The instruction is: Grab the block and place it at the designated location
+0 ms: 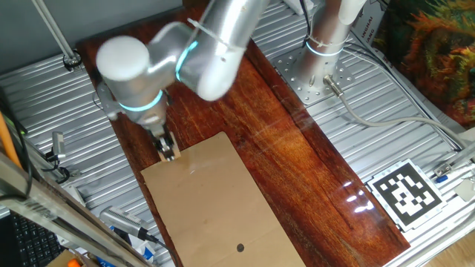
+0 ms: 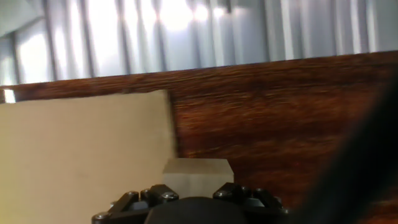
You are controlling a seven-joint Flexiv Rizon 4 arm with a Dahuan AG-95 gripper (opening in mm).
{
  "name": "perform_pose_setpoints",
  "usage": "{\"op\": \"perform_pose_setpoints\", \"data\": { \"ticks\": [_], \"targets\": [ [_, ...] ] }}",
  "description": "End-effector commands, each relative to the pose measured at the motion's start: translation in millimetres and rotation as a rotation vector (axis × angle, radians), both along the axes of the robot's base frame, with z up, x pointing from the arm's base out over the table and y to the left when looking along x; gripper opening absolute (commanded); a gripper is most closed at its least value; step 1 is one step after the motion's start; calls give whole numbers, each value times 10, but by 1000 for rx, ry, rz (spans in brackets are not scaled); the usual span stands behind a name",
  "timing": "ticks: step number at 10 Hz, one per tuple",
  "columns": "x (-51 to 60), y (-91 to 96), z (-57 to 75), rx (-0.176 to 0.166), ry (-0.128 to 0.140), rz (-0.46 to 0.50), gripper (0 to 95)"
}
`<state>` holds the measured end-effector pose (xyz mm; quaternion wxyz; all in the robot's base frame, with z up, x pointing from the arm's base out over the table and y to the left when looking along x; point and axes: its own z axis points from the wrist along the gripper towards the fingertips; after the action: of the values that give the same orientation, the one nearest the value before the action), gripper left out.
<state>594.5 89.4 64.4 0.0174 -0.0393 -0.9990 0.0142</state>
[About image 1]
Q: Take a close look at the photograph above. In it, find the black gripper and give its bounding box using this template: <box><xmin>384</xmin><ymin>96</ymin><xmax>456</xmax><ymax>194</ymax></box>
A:
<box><xmin>145</xmin><ymin>122</ymin><xmax>178</xmax><ymax>162</ymax></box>

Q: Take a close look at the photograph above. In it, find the light wooden block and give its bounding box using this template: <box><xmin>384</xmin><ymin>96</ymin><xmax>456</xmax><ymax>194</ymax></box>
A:
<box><xmin>159</xmin><ymin>145</ymin><xmax>183</xmax><ymax>164</ymax></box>

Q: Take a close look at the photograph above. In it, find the brown cardboard sheet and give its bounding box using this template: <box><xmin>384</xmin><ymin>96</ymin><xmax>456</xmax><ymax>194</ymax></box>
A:
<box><xmin>140</xmin><ymin>131</ymin><xmax>307</xmax><ymax>267</ymax></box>

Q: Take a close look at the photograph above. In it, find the orange rod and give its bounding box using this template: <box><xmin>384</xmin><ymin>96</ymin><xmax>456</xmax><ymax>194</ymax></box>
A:
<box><xmin>0</xmin><ymin>111</ymin><xmax>22</xmax><ymax>168</ymax></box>

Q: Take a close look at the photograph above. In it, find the thin metal stand pole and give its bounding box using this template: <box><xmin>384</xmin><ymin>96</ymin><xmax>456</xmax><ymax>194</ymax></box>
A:
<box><xmin>30</xmin><ymin>0</ymin><xmax>83</xmax><ymax>72</ymax></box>

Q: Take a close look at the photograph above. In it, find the black keyboard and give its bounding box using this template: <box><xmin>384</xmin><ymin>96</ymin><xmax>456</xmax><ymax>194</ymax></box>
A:
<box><xmin>8</xmin><ymin>212</ymin><xmax>66</xmax><ymax>267</ymax></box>

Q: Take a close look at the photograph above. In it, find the black white fiducial marker board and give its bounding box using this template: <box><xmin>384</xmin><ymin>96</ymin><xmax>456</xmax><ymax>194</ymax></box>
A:
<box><xmin>364</xmin><ymin>158</ymin><xmax>448</xmax><ymax>233</ymax></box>

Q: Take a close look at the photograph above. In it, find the colourful patterned cloth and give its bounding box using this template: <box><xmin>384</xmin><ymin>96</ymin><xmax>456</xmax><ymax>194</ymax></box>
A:
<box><xmin>372</xmin><ymin>0</ymin><xmax>475</xmax><ymax>129</ymax></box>

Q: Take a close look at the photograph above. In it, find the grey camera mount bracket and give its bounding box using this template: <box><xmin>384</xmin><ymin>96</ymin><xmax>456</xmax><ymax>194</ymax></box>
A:
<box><xmin>94</xmin><ymin>80</ymin><xmax>120</xmax><ymax>122</ymax></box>

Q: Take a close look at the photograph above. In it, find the silver depth camera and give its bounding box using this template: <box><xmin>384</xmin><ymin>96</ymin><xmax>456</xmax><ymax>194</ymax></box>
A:
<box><xmin>99</xmin><ymin>205</ymin><xmax>150</xmax><ymax>239</ymax></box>

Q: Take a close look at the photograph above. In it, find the small silver camera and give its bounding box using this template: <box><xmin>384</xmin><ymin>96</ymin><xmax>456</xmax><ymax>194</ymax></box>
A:
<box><xmin>50</xmin><ymin>131</ymin><xmax>68</xmax><ymax>161</ymax></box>

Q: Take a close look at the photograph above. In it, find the aluminium frame beam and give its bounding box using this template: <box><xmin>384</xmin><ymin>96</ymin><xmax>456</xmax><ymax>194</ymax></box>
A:
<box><xmin>0</xmin><ymin>151</ymin><xmax>157</xmax><ymax>267</ymax></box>

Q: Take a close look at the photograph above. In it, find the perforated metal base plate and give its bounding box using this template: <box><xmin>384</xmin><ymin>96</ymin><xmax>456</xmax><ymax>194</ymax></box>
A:
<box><xmin>272</xmin><ymin>47</ymin><xmax>356</xmax><ymax>106</ymax></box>

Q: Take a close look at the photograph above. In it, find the grey base cable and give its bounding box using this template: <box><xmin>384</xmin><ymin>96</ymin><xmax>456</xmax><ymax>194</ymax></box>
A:
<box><xmin>322</xmin><ymin>73</ymin><xmax>475</xmax><ymax>150</ymax></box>

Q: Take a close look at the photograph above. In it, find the small metal corner bracket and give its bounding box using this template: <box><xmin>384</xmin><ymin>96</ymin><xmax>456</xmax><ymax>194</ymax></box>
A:
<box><xmin>433</xmin><ymin>162</ymin><xmax>453</xmax><ymax>178</ymax></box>

